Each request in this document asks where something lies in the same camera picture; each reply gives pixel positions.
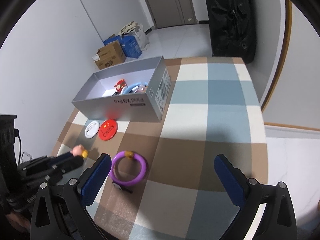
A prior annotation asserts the grey cardboard box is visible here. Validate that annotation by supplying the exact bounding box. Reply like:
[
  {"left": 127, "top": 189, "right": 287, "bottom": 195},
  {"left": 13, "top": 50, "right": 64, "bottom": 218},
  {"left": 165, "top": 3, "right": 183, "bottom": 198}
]
[{"left": 72, "top": 56, "right": 171, "bottom": 122}]

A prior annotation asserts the red China badge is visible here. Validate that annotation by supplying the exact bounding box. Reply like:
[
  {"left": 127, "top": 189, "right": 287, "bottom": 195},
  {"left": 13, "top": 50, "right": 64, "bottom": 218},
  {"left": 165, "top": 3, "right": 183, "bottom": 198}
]
[{"left": 98, "top": 119, "right": 118, "bottom": 141}]

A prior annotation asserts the checkered cloth mat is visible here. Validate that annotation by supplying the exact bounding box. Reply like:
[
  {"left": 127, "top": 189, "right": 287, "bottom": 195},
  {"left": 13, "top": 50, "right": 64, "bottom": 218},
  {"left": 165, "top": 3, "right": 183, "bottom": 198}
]
[{"left": 52, "top": 57, "right": 268, "bottom": 239}]

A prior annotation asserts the brown cardboard box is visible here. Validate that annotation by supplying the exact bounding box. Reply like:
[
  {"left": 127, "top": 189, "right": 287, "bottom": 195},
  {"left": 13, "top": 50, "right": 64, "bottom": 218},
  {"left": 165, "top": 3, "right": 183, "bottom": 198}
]
[{"left": 93, "top": 41, "right": 126, "bottom": 70}]

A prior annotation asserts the black large bag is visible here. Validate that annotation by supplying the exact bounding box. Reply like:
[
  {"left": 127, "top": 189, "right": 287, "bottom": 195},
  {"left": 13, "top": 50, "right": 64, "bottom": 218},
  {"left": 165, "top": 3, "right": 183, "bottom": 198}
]
[{"left": 206, "top": 0, "right": 257, "bottom": 64}]

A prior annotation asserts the left hand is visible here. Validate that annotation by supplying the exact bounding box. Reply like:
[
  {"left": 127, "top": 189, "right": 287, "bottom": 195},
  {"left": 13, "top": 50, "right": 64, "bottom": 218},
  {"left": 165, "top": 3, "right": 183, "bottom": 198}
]
[{"left": 5, "top": 212, "right": 30, "bottom": 232}]

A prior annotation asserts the pink pig charm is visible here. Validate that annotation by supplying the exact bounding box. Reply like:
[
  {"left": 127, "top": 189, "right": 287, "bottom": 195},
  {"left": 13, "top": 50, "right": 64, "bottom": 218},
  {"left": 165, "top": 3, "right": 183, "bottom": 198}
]
[{"left": 71, "top": 145, "right": 88, "bottom": 159}]

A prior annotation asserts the blue ring bracelet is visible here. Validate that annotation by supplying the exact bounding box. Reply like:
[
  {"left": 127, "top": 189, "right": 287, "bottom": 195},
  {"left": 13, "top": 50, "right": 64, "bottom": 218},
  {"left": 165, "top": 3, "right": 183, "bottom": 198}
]
[{"left": 121, "top": 81, "right": 148, "bottom": 96}]

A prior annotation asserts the red cartoon charm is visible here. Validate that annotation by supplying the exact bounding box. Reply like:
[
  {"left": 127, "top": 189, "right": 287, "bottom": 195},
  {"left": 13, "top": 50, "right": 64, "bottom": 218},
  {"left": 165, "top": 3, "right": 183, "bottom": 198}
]
[{"left": 114, "top": 79, "right": 127, "bottom": 94}]

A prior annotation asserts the grey door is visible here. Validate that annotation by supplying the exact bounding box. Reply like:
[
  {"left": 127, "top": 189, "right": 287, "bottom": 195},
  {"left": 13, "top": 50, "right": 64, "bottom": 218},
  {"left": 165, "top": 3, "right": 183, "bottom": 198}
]
[{"left": 146, "top": 0, "right": 198, "bottom": 29}]

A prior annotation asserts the white round badge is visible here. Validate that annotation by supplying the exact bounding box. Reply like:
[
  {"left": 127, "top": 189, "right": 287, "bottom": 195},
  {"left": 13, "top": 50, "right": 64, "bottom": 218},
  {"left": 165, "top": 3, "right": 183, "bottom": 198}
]
[{"left": 84, "top": 120, "right": 100, "bottom": 139}]

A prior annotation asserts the white tote bag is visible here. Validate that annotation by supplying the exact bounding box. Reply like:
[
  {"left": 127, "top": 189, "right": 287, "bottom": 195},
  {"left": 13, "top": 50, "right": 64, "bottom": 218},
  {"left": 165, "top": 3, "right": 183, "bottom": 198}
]
[{"left": 118, "top": 21, "right": 150, "bottom": 51}]

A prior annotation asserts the purple ring bracelet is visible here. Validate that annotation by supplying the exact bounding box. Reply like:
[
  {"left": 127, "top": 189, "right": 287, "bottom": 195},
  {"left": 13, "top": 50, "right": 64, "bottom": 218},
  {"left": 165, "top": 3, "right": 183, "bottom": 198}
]
[{"left": 110, "top": 150, "right": 149, "bottom": 187}]

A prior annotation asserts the blue cardboard box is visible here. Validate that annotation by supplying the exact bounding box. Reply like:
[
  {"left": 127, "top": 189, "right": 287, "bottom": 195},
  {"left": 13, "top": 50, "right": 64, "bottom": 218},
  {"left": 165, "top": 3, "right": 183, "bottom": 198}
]
[{"left": 103, "top": 35, "right": 142, "bottom": 59}]

